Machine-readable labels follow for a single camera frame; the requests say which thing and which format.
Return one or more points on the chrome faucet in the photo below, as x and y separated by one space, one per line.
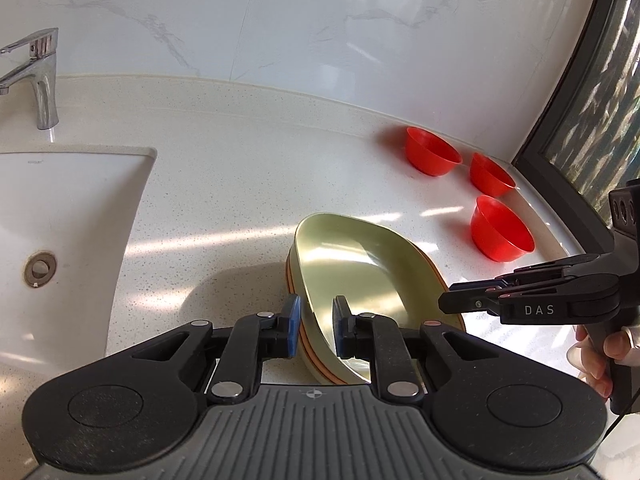
45 95

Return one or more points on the white sink basin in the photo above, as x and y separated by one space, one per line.
75 210

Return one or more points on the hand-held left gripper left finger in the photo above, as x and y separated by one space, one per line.
292 327

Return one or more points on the red bowl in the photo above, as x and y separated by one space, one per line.
500 230
492 175
432 152

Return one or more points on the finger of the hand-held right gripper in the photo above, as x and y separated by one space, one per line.
555 267
467 301

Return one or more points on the person's right hand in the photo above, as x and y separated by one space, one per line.
592 360

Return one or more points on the dark framed patterned window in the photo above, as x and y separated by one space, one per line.
615 110

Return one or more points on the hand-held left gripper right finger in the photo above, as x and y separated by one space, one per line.
343 327

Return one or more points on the metal sink drain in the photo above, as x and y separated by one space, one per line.
40 269

